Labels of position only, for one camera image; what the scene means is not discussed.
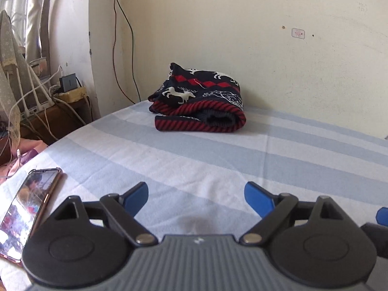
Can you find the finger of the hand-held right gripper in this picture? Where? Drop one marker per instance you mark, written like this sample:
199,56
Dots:
382,215

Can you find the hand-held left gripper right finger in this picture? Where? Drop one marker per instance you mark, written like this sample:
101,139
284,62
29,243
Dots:
257,198

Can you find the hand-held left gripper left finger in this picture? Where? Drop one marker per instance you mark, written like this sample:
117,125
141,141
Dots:
137,197

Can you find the navy red patterned knit sweater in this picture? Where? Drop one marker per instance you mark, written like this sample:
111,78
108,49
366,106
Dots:
197,97

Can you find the striped blue white bed sheet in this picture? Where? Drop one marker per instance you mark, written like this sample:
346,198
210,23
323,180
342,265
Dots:
212,157

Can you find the dark wooden side table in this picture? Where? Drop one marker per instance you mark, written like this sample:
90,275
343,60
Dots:
66,118

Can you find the smartphone with lit screen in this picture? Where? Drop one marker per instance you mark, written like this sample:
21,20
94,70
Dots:
27,209

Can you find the pink cloth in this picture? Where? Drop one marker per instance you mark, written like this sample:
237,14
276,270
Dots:
24,154

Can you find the beige power strip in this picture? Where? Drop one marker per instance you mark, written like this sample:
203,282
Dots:
71,94

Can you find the black charger adapter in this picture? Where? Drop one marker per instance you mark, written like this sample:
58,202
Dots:
68,83

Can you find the white router with antennas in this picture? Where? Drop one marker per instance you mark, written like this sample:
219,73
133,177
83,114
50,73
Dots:
33,97

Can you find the beige lace cloth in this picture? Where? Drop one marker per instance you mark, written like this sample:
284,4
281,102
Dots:
9,66

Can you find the pale window curtain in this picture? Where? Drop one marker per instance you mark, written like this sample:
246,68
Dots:
33,12

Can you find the small white wall sticker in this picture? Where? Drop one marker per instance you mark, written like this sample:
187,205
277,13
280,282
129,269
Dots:
298,33

